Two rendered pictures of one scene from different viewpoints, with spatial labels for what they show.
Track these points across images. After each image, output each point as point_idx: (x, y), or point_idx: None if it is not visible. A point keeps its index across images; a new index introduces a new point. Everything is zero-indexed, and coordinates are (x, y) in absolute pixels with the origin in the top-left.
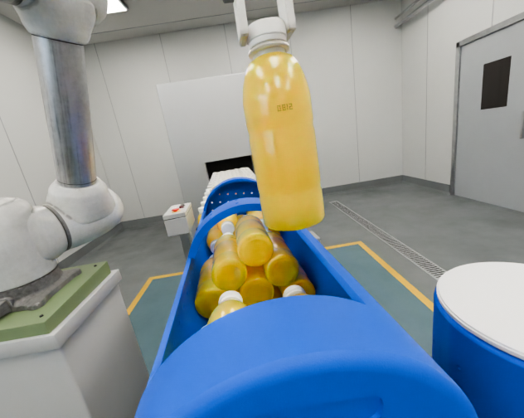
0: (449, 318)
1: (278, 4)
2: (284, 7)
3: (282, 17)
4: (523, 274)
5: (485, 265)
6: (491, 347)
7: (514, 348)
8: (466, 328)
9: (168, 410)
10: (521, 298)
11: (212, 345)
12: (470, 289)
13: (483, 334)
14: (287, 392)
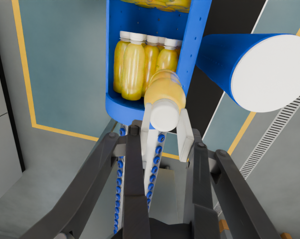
0: (236, 63)
1: (182, 122)
2: (177, 132)
3: (179, 122)
4: (298, 60)
5: (299, 43)
6: (230, 82)
7: (232, 88)
8: (232, 73)
9: (116, 119)
10: (270, 72)
11: (125, 114)
12: (264, 56)
13: (232, 79)
14: None
